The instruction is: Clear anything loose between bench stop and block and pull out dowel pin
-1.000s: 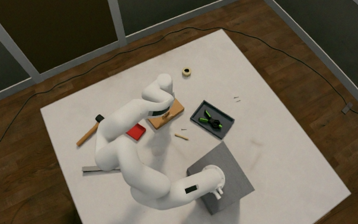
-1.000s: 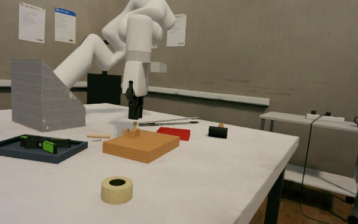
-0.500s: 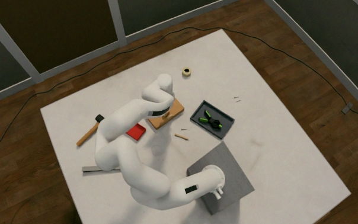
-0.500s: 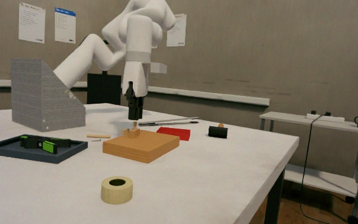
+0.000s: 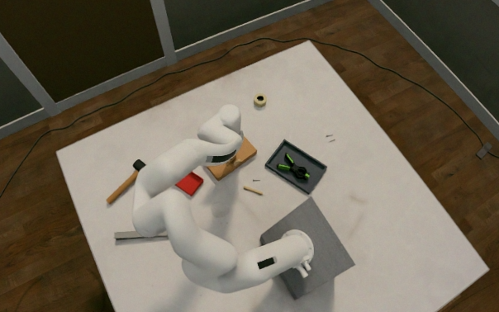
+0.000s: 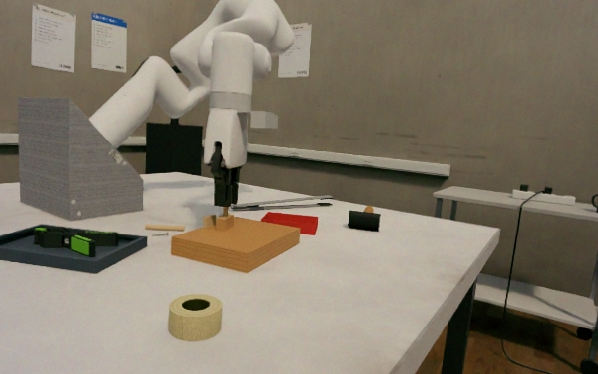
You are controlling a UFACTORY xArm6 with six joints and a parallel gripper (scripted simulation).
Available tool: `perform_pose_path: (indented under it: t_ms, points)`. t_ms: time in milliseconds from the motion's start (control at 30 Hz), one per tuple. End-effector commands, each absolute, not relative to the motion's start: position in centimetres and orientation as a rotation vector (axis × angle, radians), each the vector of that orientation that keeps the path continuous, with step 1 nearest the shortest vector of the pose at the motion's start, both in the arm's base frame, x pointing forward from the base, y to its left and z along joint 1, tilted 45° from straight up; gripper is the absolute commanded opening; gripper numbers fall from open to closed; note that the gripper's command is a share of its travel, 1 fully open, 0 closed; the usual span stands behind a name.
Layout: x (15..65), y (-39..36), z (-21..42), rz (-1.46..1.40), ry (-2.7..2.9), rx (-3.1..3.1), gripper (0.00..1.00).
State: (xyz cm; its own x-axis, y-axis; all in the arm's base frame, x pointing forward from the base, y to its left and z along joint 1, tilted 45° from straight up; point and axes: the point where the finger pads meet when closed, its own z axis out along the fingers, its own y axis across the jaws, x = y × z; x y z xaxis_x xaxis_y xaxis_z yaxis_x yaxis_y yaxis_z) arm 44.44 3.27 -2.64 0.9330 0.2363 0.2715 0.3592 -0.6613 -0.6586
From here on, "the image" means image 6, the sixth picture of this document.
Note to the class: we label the small wooden block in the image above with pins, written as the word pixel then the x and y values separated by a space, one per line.
pixel 224 223

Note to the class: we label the dark green mallet with tan wooden handle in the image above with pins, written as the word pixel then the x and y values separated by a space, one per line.
pixel 366 220

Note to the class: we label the red shallow tray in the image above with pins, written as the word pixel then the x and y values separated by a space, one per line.
pixel 307 224

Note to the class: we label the brown wooden board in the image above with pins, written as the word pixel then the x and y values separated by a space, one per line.
pixel 244 247

